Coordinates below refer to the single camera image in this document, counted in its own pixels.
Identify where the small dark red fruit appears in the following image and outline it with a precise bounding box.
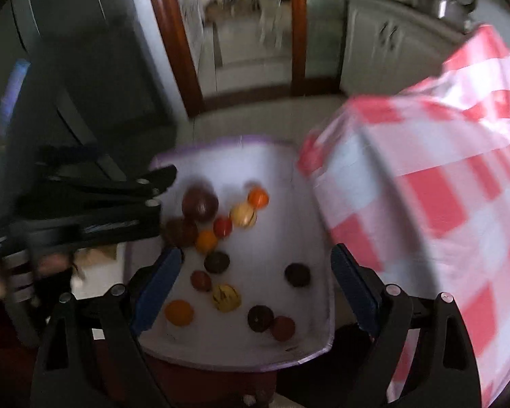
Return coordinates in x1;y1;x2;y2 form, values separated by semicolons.
271;316;297;342

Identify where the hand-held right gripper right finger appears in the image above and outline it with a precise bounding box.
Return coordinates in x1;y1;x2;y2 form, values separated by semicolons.
330;244;482;408

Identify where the dark grey refrigerator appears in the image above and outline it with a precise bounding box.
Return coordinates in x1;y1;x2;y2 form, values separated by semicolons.
11;0;176;167

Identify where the small wooden side table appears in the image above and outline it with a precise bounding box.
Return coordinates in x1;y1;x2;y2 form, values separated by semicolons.
204;0;258;23

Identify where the white box with purple rim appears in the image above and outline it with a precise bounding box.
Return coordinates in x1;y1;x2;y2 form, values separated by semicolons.
130;135;336;370

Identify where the yellow dark striped fruit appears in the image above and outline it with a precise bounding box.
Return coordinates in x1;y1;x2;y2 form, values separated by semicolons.
212;285;241;312

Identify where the deep orange mandarin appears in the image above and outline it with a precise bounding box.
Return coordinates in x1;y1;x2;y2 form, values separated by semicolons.
195;230;219;255

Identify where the metal pot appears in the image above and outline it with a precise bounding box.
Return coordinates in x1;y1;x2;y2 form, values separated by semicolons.
412;0;452;18

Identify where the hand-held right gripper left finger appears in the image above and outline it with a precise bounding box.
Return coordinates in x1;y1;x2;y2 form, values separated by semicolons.
30;246;184;408

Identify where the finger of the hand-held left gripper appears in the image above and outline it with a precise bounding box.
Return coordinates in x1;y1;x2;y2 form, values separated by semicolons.
38;147;178;197
21;183;161;218

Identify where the dark purple passion fruit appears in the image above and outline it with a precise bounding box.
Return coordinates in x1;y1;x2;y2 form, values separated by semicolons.
204;251;231;275
285;262;312;288
247;305;275;333

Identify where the red white checked plastic tablecloth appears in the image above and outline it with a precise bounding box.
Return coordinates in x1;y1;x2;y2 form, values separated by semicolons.
296;23;510;408

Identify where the wooden framed glass door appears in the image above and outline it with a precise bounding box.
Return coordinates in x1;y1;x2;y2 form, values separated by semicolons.
290;0;349;97

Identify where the large brownish red pomegranate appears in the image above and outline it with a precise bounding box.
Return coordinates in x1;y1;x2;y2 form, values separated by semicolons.
182;186;219;223

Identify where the brown wooden door frame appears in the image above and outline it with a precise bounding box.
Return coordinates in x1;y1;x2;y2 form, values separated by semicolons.
142;0;205;118

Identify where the dark red pomegranate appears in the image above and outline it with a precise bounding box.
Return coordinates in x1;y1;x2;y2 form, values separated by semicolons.
161;218;198;248

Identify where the white cabinet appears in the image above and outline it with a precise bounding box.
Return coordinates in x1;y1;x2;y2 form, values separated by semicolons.
340;0;465;95

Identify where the yellowish round fruit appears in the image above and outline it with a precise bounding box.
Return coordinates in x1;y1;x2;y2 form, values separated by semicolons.
229;203;258;228

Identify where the white ornate chair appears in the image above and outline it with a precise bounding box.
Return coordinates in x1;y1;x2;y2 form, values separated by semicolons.
250;0;290;47

